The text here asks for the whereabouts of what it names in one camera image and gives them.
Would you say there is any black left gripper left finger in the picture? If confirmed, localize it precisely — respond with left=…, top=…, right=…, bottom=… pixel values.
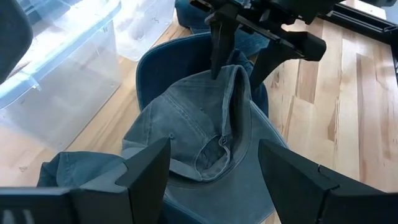
left=0, top=138, right=172, bottom=224

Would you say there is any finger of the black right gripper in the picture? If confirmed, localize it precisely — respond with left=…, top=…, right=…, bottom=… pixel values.
left=205, top=12, right=241, bottom=80
left=248, top=30, right=328, bottom=93

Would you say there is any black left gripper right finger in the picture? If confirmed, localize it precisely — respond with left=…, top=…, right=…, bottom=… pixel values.
left=257, top=139, right=398, bottom=224

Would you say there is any clear plastic bin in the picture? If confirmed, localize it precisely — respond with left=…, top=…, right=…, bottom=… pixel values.
left=0, top=0, right=123, bottom=154
left=112, top=0, right=177, bottom=62

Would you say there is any black aluminium table frame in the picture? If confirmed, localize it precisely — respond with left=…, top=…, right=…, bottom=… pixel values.
left=317, top=2, right=398, bottom=77

